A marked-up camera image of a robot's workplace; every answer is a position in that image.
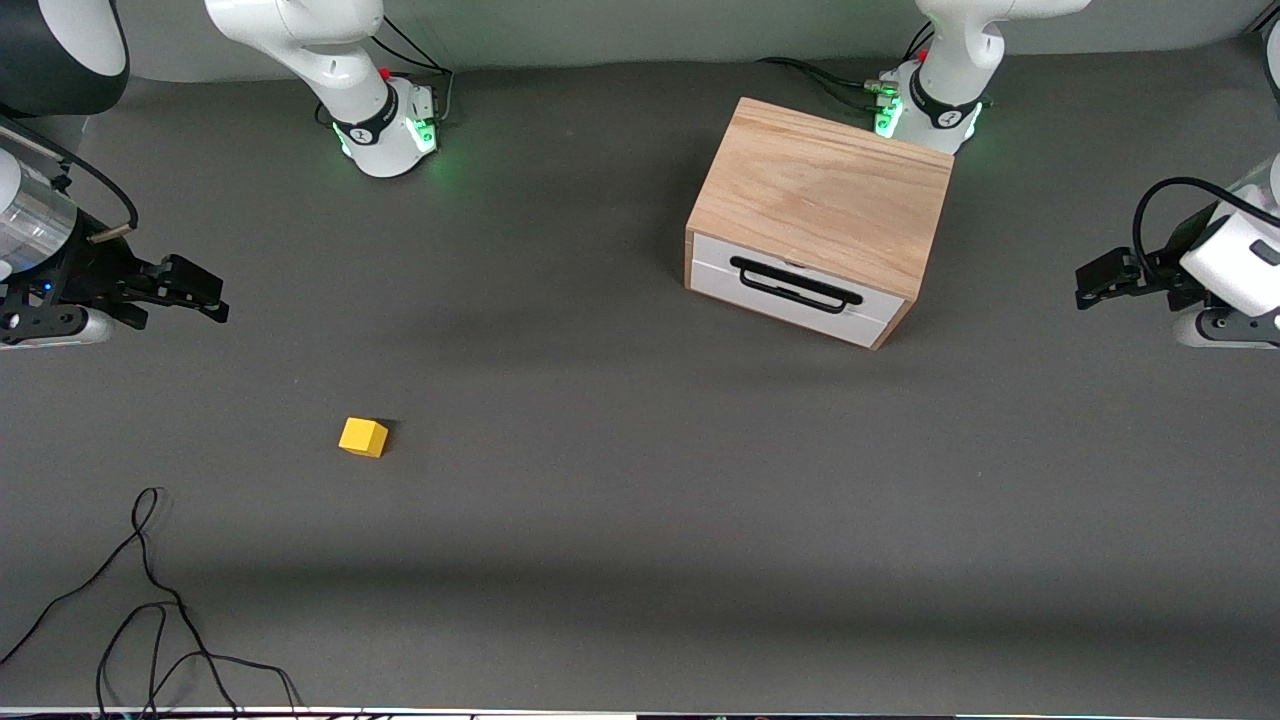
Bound yellow block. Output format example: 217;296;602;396
338;417;390;460

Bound black metal drawer handle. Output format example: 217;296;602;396
730;256;864;315

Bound white-fronted wooden drawer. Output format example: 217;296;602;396
690;232;908;349

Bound wooden drawer cabinet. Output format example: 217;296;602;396
684;97;955;351

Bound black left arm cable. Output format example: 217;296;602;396
1132;177;1280;283

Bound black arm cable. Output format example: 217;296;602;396
1132;177;1280;283
0;113;141;246

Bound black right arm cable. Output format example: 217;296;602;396
0;113;141;246

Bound thin black loose cable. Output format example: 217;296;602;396
0;487;306;720

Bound black right base cables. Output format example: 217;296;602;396
315;14;457;129

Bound black base cables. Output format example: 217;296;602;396
757;20;936;113
315;14;457;129

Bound black left base cables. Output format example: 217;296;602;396
757;20;936;113

